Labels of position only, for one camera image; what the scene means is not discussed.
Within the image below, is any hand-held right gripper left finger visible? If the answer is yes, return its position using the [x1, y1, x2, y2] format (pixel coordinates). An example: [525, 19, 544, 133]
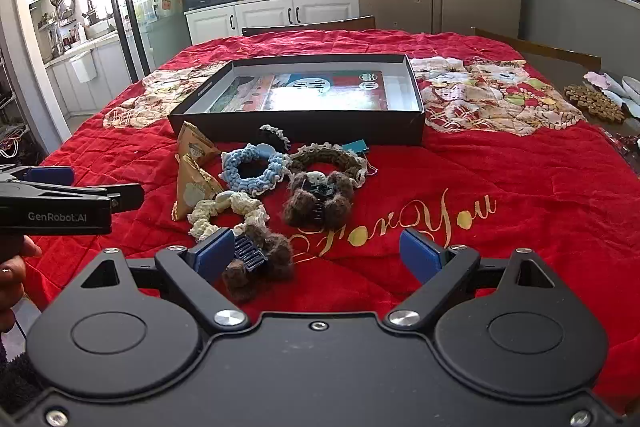
[80, 228, 251, 329]

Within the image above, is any gold snack packet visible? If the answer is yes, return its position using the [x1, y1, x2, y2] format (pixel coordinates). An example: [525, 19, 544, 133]
[176, 121, 222, 160]
[171, 153, 224, 222]

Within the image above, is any blue crochet scrunchie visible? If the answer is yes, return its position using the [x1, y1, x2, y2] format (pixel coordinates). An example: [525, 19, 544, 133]
[220, 143, 287, 198]

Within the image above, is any red printed blanket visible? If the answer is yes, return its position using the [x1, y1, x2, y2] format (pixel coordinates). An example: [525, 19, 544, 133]
[22, 29, 640, 408]

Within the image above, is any cork trivet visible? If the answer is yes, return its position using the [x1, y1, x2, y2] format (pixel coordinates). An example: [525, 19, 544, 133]
[564, 85, 627, 124]

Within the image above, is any black crochet scrunchie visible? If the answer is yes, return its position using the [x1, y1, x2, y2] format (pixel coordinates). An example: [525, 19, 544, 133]
[256, 124, 292, 154]

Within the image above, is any black shallow cardboard box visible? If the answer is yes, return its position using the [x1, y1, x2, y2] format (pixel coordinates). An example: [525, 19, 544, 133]
[167, 53, 426, 146]

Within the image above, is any cream crochet scrunchie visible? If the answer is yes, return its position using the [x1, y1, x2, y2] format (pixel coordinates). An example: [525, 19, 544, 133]
[187, 190, 270, 244]

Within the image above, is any olive crochet scrunchie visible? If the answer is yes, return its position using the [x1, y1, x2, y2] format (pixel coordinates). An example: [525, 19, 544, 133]
[289, 142, 369, 188]

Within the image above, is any dark wooden chair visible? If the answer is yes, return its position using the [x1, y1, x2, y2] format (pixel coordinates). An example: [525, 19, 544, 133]
[470, 27, 602, 72]

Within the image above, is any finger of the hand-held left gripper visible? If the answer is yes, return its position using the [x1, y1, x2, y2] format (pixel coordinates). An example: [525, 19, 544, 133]
[0, 181, 144, 212]
[0, 166, 76, 186]

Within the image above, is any white kitchen cabinet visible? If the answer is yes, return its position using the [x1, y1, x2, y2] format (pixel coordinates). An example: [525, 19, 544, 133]
[184, 0, 361, 46]

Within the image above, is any person's left hand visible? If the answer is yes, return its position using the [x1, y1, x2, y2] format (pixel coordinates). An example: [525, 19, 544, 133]
[0, 237, 43, 333]

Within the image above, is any white hanging trash bin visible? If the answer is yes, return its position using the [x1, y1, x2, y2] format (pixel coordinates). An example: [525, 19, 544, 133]
[69, 51, 97, 84]

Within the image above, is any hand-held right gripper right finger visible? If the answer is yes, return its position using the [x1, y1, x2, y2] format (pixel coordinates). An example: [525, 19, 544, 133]
[387, 228, 558, 328]

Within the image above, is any wooden chair back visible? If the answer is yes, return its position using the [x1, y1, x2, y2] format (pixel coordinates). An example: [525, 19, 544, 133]
[241, 15, 377, 38]

